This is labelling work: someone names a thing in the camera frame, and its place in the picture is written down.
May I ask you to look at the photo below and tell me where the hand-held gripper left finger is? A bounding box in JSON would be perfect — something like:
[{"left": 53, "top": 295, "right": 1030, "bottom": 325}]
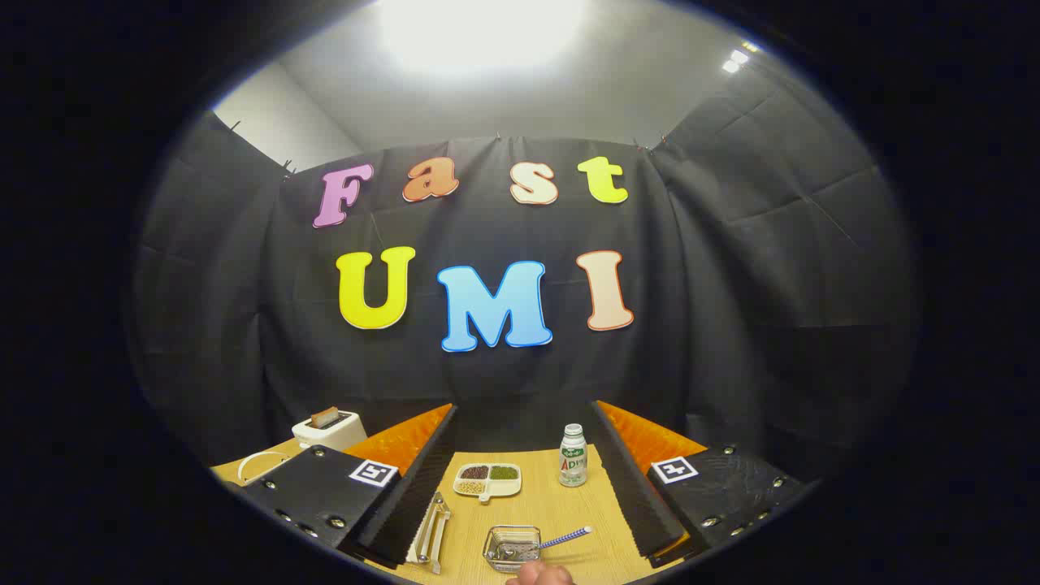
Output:
[{"left": 240, "top": 404, "right": 458, "bottom": 570}]

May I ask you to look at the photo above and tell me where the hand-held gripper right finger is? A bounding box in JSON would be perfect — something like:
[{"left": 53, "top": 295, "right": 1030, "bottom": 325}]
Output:
[{"left": 589, "top": 400, "right": 813, "bottom": 570}]

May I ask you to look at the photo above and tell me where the white wire dish rack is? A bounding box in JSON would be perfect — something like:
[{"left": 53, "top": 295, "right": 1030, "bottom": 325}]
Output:
[{"left": 238, "top": 449, "right": 436, "bottom": 566}]

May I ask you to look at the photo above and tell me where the blue checkered handle spoon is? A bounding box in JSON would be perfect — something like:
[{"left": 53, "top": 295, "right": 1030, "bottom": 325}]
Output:
[{"left": 497, "top": 526, "right": 594, "bottom": 563}]

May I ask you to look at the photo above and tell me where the metal wire basket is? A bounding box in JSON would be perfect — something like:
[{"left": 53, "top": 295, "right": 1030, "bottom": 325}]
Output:
[{"left": 483, "top": 526, "right": 543, "bottom": 574}]

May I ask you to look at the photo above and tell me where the white divided dish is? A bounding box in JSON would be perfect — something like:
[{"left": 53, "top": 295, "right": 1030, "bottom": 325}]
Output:
[{"left": 453, "top": 463, "right": 522, "bottom": 503}]

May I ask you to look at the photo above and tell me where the white green-capped drink bottle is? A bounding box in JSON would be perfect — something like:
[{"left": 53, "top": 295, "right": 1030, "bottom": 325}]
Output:
[{"left": 558, "top": 423, "right": 588, "bottom": 488}]

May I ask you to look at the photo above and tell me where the white toaster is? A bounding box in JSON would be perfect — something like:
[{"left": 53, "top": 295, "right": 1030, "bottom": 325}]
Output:
[{"left": 292, "top": 410, "right": 368, "bottom": 452}]

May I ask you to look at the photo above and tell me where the black backdrop cloth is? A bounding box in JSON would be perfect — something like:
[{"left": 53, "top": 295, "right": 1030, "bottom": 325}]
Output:
[{"left": 130, "top": 53, "right": 923, "bottom": 488}]

